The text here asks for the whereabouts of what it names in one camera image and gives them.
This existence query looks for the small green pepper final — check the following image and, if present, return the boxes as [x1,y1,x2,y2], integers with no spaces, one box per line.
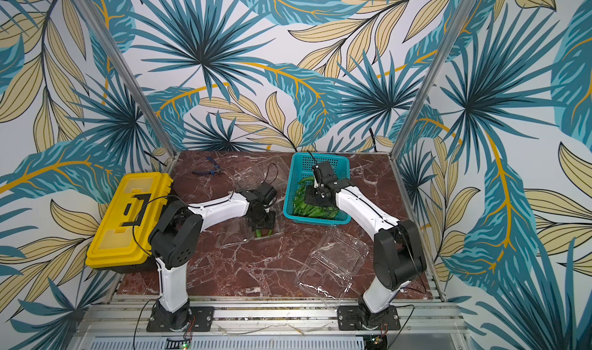
[253,228,274,239]

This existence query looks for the clear clamshell pepper container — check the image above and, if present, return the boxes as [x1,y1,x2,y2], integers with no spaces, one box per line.
[233,155,289,193]
[215,210,285,248]

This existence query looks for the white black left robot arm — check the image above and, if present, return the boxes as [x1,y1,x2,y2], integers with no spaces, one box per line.
[148,181,278,314]

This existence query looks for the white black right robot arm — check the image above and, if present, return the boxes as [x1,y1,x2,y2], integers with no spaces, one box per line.
[307,161,427,314]

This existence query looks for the green peppers in basket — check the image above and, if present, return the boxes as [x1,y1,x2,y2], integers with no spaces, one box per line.
[293,177,339,220]

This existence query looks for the teal perforated plastic basket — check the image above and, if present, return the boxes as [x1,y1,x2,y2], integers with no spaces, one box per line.
[283,153,352,226]

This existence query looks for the white vented front panel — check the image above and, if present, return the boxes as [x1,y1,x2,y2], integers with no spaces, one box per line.
[77,336,365,350]

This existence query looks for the yellow plastic toolbox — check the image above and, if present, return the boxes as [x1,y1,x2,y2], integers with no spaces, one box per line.
[86,172,173,274]

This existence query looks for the blue handled pliers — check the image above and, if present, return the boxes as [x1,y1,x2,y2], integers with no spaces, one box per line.
[191,156,222,176]

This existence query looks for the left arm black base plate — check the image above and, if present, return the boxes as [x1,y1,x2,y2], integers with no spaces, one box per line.
[146,302,214,333]

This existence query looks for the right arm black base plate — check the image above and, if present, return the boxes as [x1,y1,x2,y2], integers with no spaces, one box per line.
[336,304,401,331]

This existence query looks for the right aluminium frame post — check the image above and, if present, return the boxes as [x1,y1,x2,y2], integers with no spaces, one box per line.
[390,0,477,162]

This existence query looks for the aluminium frame post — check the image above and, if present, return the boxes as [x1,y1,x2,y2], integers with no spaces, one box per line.
[390,0,477,162]
[73,0,177,157]

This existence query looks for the left aluminium frame post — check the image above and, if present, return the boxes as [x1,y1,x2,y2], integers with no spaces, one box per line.
[73,0,177,157]

